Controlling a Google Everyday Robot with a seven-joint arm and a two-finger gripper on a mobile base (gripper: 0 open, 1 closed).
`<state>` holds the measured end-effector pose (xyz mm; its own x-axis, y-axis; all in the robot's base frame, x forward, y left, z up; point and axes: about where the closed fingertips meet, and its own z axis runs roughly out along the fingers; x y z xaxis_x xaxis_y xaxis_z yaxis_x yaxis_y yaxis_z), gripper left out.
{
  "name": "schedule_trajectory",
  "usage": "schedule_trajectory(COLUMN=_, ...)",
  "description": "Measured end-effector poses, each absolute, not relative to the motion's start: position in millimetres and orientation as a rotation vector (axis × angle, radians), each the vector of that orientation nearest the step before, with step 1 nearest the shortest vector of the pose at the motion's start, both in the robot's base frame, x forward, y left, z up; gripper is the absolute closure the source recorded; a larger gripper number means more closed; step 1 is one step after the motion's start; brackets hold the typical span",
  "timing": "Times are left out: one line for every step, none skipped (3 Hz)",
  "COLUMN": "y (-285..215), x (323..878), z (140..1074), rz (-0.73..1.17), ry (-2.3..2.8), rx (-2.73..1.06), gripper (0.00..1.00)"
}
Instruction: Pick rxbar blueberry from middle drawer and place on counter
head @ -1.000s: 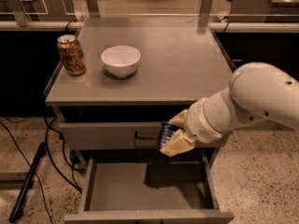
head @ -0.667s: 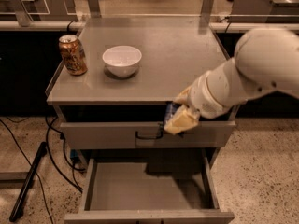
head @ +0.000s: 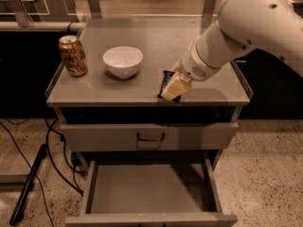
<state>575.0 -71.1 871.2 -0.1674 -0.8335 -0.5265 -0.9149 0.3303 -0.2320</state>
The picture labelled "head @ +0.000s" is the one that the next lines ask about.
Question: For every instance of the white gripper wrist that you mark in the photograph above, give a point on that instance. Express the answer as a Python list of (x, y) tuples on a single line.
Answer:
[(193, 65)]

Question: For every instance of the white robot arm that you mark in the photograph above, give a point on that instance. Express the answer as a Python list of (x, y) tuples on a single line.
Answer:
[(241, 27)]

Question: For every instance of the closed top drawer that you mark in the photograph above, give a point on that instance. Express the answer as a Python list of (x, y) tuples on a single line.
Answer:
[(130, 137)]

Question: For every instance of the grey drawer cabinet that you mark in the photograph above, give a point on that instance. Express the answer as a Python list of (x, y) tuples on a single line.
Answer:
[(101, 98)]

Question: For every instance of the open middle drawer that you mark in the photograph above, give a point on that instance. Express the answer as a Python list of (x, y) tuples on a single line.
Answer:
[(151, 189)]

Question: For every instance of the white ceramic bowl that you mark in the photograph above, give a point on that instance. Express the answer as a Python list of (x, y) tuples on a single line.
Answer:
[(123, 62)]

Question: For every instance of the orange soda can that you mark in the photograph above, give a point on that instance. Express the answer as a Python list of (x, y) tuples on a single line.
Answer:
[(73, 56)]

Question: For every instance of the black bar on floor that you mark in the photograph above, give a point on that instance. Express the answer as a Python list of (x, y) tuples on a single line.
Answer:
[(17, 214)]

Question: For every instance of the black drawer handle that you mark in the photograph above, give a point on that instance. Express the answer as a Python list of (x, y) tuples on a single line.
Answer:
[(159, 138)]

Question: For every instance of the white horizontal rail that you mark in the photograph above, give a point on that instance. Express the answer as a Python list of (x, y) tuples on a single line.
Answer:
[(43, 26)]

